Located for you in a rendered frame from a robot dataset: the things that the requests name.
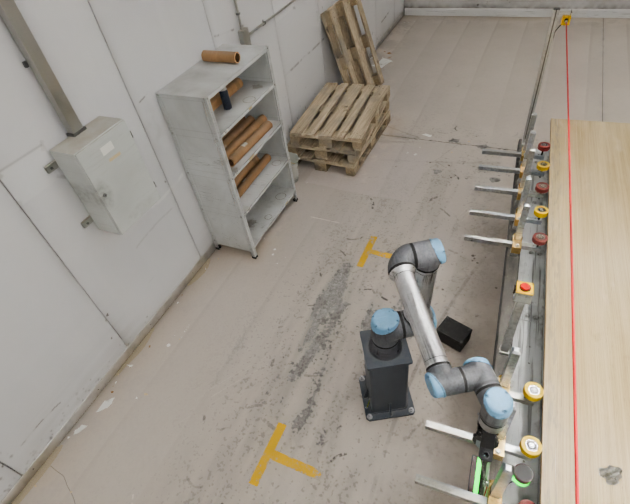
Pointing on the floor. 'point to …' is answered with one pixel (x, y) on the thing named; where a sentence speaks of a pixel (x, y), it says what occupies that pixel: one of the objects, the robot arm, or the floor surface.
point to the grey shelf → (259, 87)
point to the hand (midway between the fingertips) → (482, 449)
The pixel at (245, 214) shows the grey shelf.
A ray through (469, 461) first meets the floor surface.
